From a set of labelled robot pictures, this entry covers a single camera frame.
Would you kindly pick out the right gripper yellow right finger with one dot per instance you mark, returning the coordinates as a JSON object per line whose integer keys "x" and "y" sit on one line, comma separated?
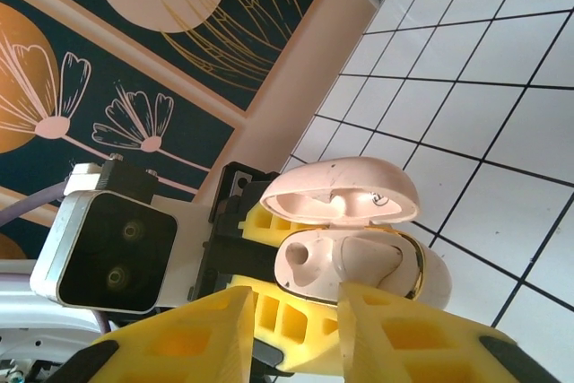
{"x": 426, "y": 347}

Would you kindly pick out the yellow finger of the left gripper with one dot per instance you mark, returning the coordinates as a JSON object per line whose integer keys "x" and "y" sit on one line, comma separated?
{"x": 260, "y": 223}
{"x": 291, "y": 324}

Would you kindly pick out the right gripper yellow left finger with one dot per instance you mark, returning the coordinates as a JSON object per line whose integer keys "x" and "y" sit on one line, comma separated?
{"x": 179, "y": 347}

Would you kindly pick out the pink earbud charging case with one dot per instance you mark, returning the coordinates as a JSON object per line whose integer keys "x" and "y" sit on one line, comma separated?
{"x": 359, "y": 176}

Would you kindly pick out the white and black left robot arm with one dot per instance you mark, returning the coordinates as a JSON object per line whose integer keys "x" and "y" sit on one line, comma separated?
{"x": 27, "y": 311}

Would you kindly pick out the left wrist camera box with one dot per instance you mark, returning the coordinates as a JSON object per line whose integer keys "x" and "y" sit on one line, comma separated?
{"x": 112, "y": 253}

